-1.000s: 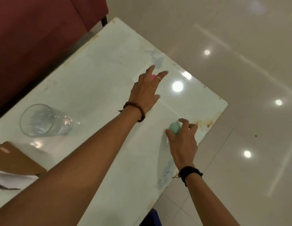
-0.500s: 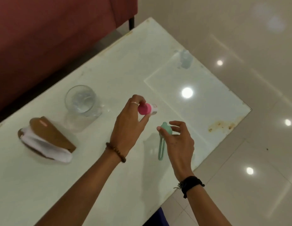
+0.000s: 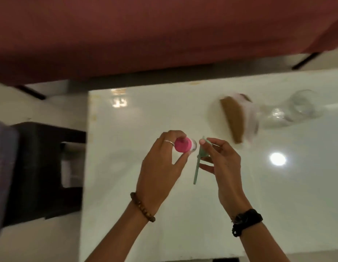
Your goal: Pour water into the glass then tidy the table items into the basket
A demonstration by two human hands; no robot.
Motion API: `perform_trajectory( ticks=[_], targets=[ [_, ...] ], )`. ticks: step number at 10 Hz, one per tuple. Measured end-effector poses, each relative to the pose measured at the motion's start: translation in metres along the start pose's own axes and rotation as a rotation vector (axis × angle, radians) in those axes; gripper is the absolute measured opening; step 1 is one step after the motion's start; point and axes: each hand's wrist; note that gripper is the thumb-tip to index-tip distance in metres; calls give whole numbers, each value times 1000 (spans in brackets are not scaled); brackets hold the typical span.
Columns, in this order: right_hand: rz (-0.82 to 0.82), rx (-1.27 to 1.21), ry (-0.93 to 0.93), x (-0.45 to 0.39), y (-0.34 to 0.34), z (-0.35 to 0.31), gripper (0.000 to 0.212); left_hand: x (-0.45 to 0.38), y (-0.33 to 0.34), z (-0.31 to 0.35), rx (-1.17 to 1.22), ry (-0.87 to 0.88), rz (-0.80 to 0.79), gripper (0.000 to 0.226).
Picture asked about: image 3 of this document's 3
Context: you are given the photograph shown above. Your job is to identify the grey plastic basket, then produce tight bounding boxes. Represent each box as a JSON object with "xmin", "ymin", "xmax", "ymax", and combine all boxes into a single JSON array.
[{"xmin": 0, "ymin": 120, "xmax": 20, "ymax": 241}]

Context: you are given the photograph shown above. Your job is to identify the black plastic stool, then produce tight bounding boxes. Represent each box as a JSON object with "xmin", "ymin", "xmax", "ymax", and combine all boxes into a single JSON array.
[{"xmin": 3, "ymin": 122, "xmax": 86, "ymax": 227}]

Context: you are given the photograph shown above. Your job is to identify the brown beaded bracelet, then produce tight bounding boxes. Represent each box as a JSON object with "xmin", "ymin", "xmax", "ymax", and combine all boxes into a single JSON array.
[{"xmin": 130, "ymin": 192, "xmax": 156, "ymax": 223}]

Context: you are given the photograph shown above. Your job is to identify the small bottle pink cap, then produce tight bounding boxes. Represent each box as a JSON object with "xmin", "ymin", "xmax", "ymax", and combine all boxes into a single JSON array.
[{"xmin": 174, "ymin": 136, "xmax": 197, "ymax": 153}]

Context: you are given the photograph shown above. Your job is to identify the red fabric sofa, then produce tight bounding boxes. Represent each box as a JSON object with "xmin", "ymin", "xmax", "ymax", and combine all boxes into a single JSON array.
[{"xmin": 0, "ymin": 0, "xmax": 338, "ymax": 100}]

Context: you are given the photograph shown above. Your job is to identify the single white paper napkin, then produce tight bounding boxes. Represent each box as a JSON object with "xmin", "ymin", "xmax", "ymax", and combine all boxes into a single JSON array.
[{"xmin": 232, "ymin": 92, "xmax": 259, "ymax": 146}]

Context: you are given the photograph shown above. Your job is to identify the black braided wristband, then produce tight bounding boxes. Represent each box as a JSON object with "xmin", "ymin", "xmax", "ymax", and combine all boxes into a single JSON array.
[{"xmin": 231, "ymin": 209, "xmax": 263, "ymax": 238}]

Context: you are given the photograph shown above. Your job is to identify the white glossy table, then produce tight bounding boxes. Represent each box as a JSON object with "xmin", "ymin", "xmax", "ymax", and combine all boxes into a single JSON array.
[{"xmin": 79, "ymin": 68, "xmax": 338, "ymax": 262}]

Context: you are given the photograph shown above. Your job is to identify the green handheld fan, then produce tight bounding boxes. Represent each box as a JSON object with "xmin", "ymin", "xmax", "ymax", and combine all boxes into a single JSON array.
[{"xmin": 193, "ymin": 135, "xmax": 213, "ymax": 185}]

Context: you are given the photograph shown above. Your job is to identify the person's right hand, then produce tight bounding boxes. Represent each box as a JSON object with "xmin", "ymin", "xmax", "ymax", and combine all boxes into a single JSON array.
[{"xmin": 199, "ymin": 138, "xmax": 253, "ymax": 217}]

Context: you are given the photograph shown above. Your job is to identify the clear drinking glass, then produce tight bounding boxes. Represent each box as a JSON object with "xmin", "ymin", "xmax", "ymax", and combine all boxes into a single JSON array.
[{"xmin": 260, "ymin": 89, "xmax": 325, "ymax": 128}]

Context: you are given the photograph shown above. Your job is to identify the brown napkin holder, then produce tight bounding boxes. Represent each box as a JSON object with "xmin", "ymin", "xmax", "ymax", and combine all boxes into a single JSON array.
[{"xmin": 219, "ymin": 94, "xmax": 258, "ymax": 145}]

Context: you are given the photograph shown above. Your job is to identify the person's left hand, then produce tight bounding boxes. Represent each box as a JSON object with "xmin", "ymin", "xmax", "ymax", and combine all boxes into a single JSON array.
[{"xmin": 136, "ymin": 130, "xmax": 191, "ymax": 213}]

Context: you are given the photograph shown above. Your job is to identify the person's right forearm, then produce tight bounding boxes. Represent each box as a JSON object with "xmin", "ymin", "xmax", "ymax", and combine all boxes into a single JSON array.
[{"xmin": 240, "ymin": 222, "xmax": 291, "ymax": 262}]

